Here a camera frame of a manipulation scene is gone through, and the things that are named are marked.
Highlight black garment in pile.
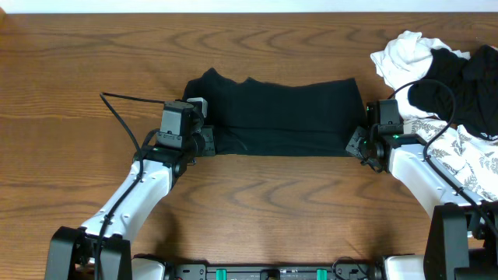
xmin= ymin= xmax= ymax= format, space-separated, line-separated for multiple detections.
xmin=408 ymin=45 xmax=497 ymax=141

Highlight black t-shirt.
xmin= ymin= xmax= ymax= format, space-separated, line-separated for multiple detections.
xmin=183 ymin=68 xmax=366 ymax=156

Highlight white fern-print cloth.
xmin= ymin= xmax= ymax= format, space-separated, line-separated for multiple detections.
xmin=402 ymin=117 xmax=498 ymax=203

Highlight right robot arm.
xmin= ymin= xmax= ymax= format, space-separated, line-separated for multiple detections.
xmin=346 ymin=100 xmax=497 ymax=280

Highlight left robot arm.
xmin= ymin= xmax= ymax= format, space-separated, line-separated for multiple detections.
xmin=45 ymin=97 xmax=215 ymax=279

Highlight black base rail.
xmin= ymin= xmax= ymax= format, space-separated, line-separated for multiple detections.
xmin=132 ymin=254 xmax=421 ymax=280

